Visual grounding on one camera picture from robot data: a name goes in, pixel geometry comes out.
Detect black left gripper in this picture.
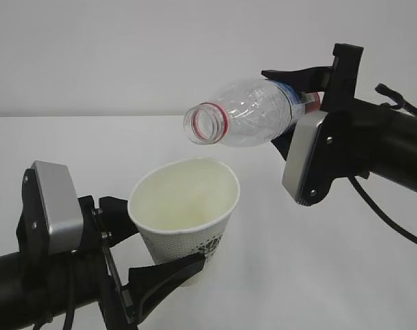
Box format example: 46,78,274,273
78,196,205,329

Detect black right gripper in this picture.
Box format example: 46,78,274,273
261,43,363,161

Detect clear plastic water bottle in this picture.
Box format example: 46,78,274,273
183,78,321,147

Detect white paper coffee cup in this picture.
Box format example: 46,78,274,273
127,157,241,288

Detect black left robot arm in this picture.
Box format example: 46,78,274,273
0,161,205,329

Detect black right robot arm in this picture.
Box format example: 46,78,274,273
261,43,417,206

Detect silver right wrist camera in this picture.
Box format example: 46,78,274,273
282,110,328,206

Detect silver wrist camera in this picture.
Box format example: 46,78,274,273
282,110,328,206
32,160,83,255

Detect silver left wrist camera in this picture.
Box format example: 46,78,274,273
32,160,83,255

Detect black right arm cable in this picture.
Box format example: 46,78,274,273
348,83,417,251

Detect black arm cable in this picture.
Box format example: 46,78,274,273
32,254,78,330
348,83,417,251

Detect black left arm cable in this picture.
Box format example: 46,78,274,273
32,254,78,330

